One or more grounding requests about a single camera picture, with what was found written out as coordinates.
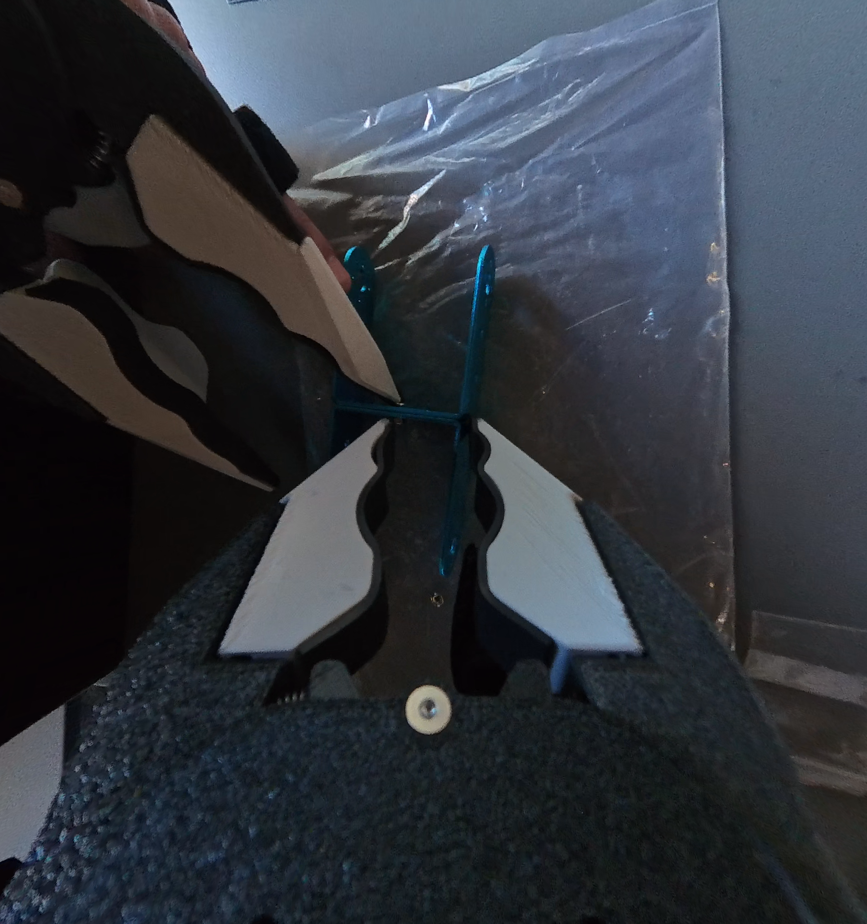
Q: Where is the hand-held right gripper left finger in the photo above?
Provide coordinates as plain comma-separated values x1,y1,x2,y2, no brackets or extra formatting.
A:
219,419,394,661

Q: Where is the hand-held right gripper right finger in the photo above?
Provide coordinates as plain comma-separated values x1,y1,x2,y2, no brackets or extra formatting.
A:
475,417,647,697

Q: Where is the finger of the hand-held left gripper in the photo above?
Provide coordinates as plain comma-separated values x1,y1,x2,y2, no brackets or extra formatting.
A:
0,260,283,493
125,114,401,405

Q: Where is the blue metal U bracket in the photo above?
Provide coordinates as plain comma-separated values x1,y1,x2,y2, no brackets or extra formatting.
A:
328,408,475,580
331,244,497,423

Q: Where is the large clear plastic bag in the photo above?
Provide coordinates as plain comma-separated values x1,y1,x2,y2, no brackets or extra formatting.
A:
287,0,739,651
740,610,867,796

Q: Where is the grey desk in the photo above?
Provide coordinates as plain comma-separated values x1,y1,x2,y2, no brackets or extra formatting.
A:
130,0,867,924

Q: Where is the person's left hand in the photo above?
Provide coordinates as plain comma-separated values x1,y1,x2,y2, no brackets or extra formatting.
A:
282,195,353,295

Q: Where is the person's clothed body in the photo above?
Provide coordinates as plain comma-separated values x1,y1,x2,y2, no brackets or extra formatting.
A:
0,361,138,766

